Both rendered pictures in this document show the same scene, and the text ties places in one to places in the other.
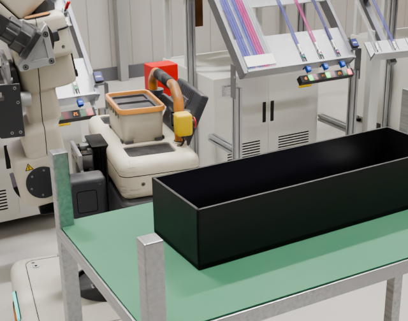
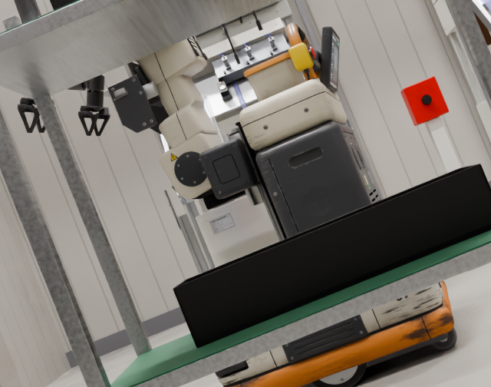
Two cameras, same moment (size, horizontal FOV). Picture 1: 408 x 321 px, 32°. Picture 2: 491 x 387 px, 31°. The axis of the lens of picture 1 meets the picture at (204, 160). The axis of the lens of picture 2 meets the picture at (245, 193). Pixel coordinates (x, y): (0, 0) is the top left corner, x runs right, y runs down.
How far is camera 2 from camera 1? 139 cm
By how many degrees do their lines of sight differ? 37
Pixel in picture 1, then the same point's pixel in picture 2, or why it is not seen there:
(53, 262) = not seen: hidden behind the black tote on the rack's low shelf
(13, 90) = (133, 82)
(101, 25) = (468, 133)
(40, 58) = not seen: hidden behind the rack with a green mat
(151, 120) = (280, 72)
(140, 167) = (256, 110)
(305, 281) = not seen: outside the picture
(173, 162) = (291, 94)
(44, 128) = (176, 114)
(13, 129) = (144, 120)
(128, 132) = (260, 93)
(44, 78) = (165, 66)
